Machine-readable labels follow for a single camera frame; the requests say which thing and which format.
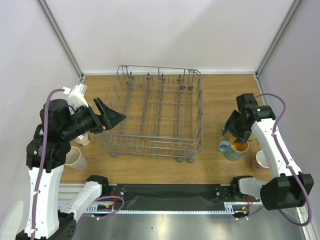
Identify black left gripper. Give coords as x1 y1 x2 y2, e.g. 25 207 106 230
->
62 96 126 139

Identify pale yellow mug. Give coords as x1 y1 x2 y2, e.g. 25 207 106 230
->
248 132 256 141

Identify blue butterfly mug orange inside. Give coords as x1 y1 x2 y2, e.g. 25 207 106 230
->
217 137 249 161

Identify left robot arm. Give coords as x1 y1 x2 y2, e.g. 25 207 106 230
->
15 97 126 240

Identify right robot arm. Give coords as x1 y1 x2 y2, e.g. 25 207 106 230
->
221 93 314 211

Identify pink patterned mug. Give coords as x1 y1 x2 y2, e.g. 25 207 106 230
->
251 150 269 172

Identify beige steel-lined tumbler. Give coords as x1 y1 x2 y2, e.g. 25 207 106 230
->
74 132 90 147

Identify white plastic object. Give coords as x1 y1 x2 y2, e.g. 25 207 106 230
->
0 201 24 240

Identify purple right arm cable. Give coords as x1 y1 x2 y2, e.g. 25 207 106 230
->
253 93 313 227

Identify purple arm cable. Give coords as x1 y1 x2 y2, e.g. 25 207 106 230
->
253 93 313 227
29 87 67 238

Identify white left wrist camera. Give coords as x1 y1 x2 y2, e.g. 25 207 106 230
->
62 83 89 108

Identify grey wire dish rack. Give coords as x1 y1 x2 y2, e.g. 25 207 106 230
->
97 64 204 163

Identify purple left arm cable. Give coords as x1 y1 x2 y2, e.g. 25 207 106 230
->
29 87 67 238

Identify black mounting base plate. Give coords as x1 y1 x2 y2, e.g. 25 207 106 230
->
109 184 259 212

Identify aluminium rail with cable duct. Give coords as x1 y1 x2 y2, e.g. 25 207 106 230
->
57 183 308 216

